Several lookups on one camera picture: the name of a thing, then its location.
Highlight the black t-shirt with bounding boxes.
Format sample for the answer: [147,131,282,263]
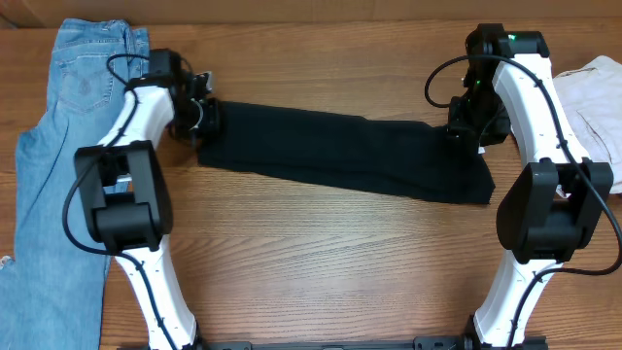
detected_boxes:
[197,102,495,204]

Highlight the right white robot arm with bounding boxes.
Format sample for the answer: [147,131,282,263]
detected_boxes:
[448,23,613,349]

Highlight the blue denim jeans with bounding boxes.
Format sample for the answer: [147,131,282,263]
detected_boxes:
[1,18,150,349]

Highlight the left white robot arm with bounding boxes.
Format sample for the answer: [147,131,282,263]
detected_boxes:
[67,49,223,349]

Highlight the beige cargo shorts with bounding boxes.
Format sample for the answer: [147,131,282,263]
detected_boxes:
[554,55,621,194]

